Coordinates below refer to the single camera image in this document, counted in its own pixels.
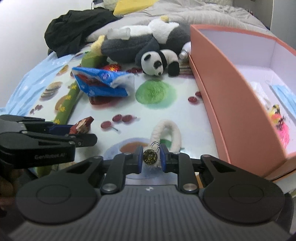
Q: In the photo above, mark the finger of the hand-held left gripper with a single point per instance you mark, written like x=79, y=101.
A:
x=60, y=129
x=57, y=138

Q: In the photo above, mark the shiny red foil wrapper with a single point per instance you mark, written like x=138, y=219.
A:
x=112, y=68

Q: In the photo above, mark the green yellow wrapped stick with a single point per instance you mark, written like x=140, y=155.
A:
x=67, y=104

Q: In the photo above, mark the dark red patterned wrapper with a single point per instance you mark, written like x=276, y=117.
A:
x=83, y=125

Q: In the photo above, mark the white tissue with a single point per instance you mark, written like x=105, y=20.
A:
x=259, y=91

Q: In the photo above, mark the pink cardboard box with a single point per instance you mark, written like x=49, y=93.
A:
x=231, y=115

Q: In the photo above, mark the fruit printed plastic mat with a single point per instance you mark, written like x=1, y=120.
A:
x=143, y=115

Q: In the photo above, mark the small panda plush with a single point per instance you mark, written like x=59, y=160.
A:
x=150, y=62

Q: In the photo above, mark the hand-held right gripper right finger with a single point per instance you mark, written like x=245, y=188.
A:
x=163, y=158

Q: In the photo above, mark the blue snack packet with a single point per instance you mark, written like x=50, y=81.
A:
x=101, y=85

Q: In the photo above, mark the pink yellow fluffy toy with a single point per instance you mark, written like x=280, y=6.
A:
x=283, y=129

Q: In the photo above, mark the grey white penguin plush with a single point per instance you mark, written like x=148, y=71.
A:
x=124, y=49

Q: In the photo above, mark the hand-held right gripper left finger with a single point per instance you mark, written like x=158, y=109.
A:
x=139, y=160

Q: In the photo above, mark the blue face mask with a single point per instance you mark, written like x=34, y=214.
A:
x=285, y=97

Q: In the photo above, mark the grey duvet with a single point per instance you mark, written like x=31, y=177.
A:
x=208, y=16

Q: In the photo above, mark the black clothing pile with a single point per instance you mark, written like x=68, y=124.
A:
x=74, y=30

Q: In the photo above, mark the yellow pillow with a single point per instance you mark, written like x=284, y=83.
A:
x=131, y=7

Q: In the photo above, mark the white spray bottle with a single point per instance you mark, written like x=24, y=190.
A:
x=185, y=52

